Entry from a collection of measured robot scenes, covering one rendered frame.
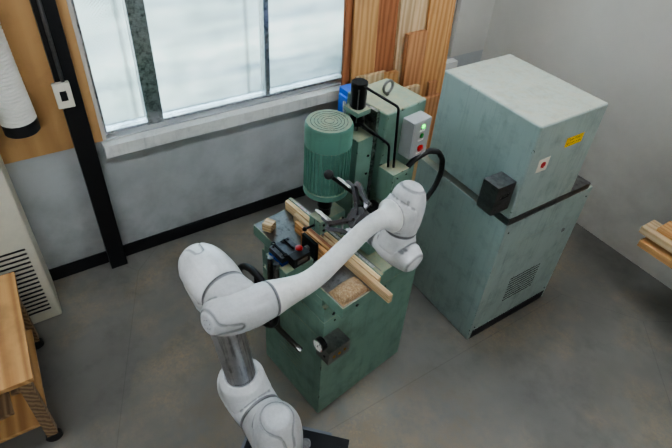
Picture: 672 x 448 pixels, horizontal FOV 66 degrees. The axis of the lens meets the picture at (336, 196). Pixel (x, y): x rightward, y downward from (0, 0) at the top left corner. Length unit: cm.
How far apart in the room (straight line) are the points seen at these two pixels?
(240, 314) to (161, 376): 169
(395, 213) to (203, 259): 55
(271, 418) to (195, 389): 117
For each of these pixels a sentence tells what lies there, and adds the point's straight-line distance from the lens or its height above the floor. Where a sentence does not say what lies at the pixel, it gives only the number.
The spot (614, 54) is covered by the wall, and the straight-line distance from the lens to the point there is 376.
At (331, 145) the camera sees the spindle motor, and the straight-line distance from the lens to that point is 182.
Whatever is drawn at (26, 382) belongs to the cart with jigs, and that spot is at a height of 52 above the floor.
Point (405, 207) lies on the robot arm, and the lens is 151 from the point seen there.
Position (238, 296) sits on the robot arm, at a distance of 133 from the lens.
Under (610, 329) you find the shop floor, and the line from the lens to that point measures 358.
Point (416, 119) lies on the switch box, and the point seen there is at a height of 148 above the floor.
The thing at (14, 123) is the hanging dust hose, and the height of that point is 116.
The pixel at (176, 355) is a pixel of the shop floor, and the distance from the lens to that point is 303.
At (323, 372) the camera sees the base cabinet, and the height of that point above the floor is 34.
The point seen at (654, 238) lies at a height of 59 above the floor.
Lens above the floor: 245
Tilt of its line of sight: 39 degrees down
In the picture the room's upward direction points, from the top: 4 degrees clockwise
